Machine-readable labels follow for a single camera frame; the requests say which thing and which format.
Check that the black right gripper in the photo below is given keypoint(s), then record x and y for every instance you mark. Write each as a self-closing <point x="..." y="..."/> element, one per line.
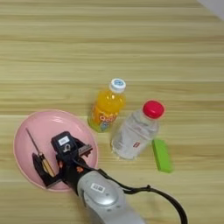
<point x="71" y="172"/>

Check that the orange juice bottle white cap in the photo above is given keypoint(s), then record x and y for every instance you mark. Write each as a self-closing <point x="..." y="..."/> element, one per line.
<point x="106" y="108"/>

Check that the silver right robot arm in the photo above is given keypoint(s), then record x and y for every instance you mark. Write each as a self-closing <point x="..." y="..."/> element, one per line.
<point x="108" y="198"/>

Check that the clear water bottle red cap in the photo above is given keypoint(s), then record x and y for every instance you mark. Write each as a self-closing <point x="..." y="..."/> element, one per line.
<point x="134" y="131"/>

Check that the pink round plate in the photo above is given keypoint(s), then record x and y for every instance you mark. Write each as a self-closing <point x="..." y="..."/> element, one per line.
<point x="43" y="131"/>

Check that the green rectangular block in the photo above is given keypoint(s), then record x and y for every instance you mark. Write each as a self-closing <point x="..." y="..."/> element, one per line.
<point x="162" y="156"/>

